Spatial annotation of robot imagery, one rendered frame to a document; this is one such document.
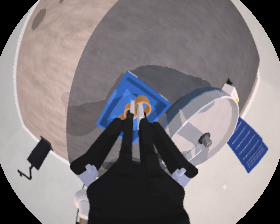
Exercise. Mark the blue crate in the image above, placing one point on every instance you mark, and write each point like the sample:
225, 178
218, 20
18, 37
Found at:
123, 95

